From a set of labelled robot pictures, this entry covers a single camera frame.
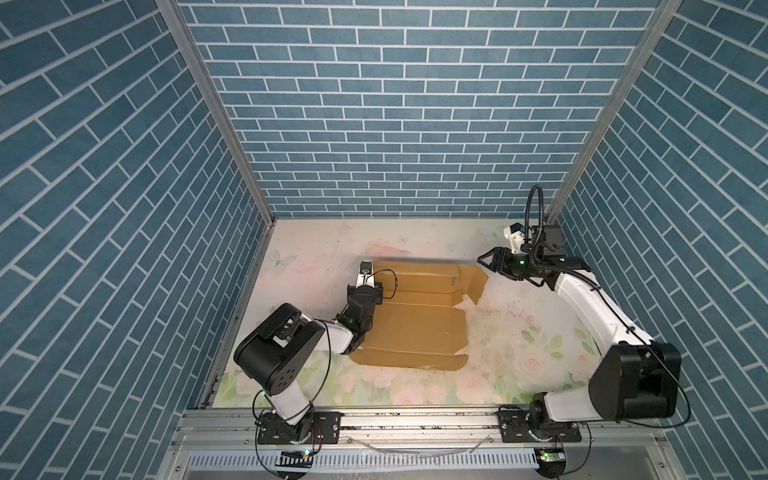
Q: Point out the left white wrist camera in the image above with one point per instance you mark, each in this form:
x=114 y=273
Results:
x=365 y=275

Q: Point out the right aluminium corner post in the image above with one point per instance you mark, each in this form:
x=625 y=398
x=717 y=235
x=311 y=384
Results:
x=657 y=25

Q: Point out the floral table mat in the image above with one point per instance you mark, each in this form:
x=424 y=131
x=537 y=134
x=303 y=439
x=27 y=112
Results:
x=521 y=339

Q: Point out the left aluminium corner post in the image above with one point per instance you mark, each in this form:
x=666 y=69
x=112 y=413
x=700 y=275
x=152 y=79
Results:
x=181 y=33

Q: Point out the brown cardboard box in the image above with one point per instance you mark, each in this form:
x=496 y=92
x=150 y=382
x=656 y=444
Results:
x=419 y=323

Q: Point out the green circuit board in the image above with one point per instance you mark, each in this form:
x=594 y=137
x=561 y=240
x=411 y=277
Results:
x=551 y=456
x=302 y=459

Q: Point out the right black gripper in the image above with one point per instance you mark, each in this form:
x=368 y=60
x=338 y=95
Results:
x=499 y=261

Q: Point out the left green circuit board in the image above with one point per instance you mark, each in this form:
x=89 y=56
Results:
x=302 y=459

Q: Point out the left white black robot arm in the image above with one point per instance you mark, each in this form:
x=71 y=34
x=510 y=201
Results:
x=276 y=351

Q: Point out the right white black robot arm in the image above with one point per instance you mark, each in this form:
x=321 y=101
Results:
x=637 y=379

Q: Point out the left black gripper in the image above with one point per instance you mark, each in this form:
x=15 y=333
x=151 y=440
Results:
x=377 y=293

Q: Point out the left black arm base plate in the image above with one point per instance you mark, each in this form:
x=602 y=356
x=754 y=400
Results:
x=318 y=427

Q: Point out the aluminium corner post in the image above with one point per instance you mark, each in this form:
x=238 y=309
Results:
x=181 y=33
x=657 y=25

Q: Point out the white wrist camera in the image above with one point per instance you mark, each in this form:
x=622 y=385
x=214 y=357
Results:
x=365 y=275
x=517 y=237

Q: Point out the white slotted cable duct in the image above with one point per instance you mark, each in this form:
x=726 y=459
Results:
x=369 y=461

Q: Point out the right green circuit board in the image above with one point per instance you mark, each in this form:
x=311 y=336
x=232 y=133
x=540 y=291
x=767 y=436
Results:
x=551 y=456

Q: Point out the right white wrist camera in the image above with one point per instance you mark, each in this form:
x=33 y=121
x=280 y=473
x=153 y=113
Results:
x=517 y=237

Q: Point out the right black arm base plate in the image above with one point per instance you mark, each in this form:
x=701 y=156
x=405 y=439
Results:
x=519 y=426

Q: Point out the aluminium mounting rail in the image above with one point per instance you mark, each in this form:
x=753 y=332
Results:
x=393 y=427

